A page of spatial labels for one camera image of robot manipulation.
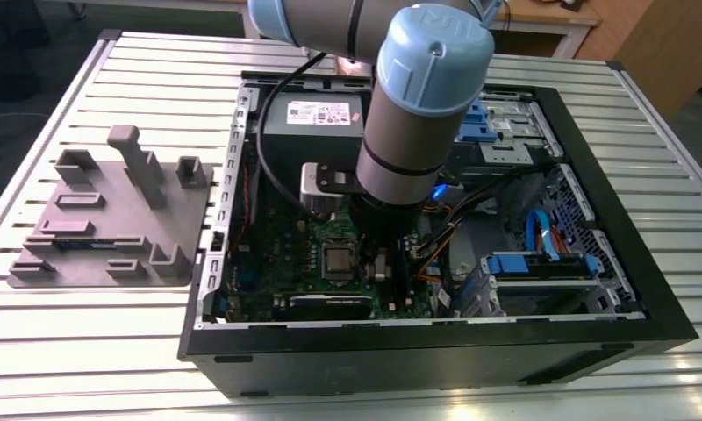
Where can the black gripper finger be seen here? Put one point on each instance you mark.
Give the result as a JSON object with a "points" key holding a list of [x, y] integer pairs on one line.
{"points": [[381, 267]]}

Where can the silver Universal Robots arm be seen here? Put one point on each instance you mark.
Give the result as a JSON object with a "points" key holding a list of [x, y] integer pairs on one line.
{"points": [[410, 131]]}

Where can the black RAM slot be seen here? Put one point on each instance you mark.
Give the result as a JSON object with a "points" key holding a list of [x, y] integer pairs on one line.
{"points": [[398, 289], [392, 294]]}

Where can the black graphics card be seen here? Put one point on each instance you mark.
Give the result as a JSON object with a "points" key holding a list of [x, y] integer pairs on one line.
{"points": [[328, 307]]}

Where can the green motherboard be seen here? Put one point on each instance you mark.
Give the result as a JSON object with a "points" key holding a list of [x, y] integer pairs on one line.
{"points": [[288, 254]]}

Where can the hard disk in blue carrier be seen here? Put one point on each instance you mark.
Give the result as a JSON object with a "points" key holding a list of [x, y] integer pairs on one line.
{"points": [[509, 265]]}

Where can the black PC case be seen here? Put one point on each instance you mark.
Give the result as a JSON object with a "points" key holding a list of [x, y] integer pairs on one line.
{"points": [[386, 364]]}

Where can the blue board connector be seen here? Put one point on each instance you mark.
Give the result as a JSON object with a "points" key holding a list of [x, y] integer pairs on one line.
{"points": [[249, 280]]}

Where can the grey power supply unit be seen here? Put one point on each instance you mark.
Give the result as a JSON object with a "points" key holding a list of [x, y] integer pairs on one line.
{"points": [[305, 144]]}

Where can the blue plastic drive latch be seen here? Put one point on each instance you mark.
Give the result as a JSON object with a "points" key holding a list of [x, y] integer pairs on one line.
{"points": [[480, 127]]}

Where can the metal drive cage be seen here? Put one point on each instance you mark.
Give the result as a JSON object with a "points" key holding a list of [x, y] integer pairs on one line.
{"points": [[515, 153]]}

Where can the metal disk bay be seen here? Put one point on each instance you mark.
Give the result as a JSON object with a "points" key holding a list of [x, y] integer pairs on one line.
{"points": [[539, 284]]}

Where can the grey parts rack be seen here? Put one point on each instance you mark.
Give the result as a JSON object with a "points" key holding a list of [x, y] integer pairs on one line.
{"points": [[123, 210]]}

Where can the wooden cabinet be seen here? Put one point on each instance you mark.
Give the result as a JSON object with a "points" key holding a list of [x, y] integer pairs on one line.
{"points": [[667, 52]]}

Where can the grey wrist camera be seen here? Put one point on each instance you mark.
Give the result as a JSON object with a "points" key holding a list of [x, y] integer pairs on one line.
{"points": [[451, 186]]}

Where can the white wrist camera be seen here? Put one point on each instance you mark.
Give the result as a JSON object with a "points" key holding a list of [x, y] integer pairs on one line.
{"points": [[316, 184]]}

